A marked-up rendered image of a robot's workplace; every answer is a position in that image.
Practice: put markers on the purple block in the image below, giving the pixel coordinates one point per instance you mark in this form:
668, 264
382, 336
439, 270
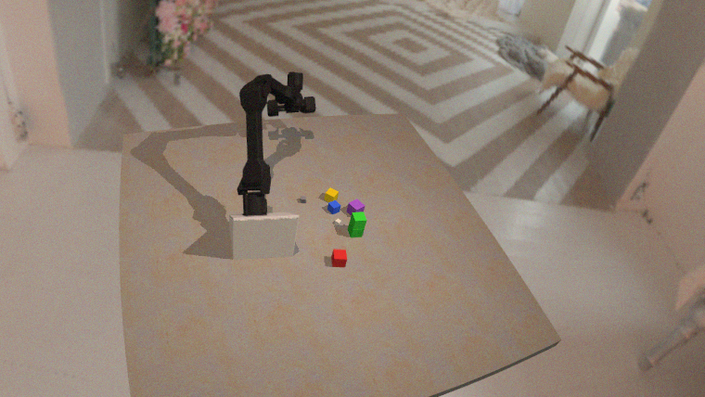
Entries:
355, 206

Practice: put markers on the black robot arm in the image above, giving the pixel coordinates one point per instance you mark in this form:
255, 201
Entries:
253, 98

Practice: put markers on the red block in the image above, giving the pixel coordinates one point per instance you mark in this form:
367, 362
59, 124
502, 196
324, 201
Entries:
338, 258

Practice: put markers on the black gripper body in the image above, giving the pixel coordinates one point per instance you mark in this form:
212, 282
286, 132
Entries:
273, 108

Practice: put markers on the blue block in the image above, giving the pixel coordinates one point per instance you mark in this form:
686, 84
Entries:
333, 207

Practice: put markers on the yellow block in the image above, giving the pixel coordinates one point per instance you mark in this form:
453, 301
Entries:
331, 195

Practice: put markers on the green block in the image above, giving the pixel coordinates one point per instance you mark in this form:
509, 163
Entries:
355, 232
358, 220

